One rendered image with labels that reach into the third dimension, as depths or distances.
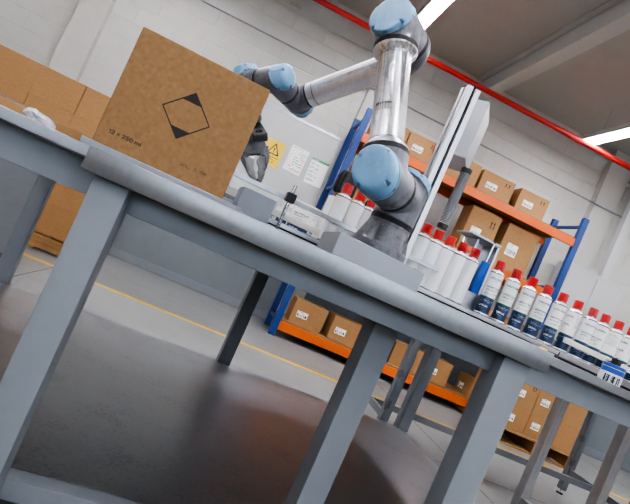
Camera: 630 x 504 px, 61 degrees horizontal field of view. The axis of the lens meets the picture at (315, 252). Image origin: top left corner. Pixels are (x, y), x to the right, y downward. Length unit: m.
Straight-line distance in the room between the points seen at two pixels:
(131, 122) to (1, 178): 2.24
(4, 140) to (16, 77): 3.97
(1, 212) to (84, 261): 2.52
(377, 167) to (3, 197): 2.55
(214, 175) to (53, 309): 0.46
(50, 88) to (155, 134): 3.76
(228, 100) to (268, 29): 5.34
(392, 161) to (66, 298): 0.73
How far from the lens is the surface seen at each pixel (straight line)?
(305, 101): 1.70
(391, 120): 1.34
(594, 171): 7.73
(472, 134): 1.74
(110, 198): 0.94
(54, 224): 4.89
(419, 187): 1.39
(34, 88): 5.00
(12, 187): 3.43
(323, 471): 1.21
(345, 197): 1.70
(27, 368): 1.00
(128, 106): 1.25
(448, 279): 1.89
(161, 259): 6.20
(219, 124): 1.23
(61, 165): 1.06
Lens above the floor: 0.80
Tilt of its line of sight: 2 degrees up
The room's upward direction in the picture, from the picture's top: 24 degrees clockwise
